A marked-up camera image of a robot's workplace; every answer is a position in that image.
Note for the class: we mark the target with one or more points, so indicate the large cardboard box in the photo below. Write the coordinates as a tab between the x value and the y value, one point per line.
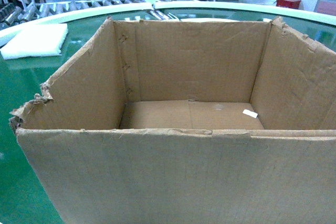
145	124

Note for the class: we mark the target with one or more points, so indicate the green round conveyor table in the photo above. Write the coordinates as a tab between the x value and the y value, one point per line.
23	199

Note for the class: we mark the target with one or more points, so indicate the white paper label in box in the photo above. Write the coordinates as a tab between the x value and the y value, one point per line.
250	113

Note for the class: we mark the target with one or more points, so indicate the white foam pad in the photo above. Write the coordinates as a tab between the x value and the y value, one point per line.
36	41

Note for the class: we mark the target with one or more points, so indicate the red box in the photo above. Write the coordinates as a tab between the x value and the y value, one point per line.
292	4

